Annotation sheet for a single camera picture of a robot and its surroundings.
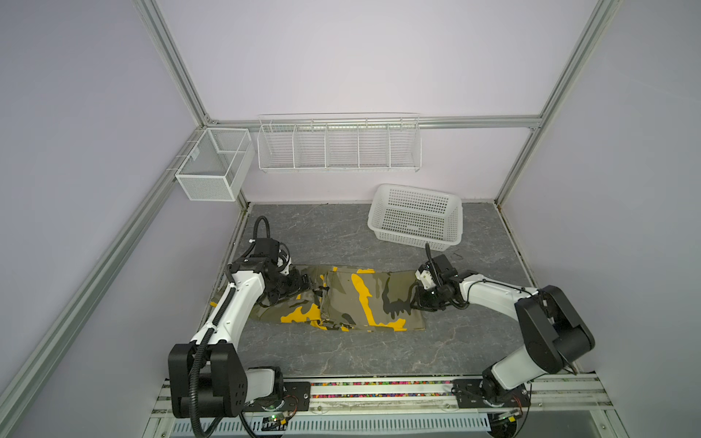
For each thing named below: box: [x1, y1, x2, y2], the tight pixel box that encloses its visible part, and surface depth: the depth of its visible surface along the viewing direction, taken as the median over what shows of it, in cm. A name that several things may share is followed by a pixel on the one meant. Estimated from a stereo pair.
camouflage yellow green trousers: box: [249, 265, 427, 332], surface depth 91 cm
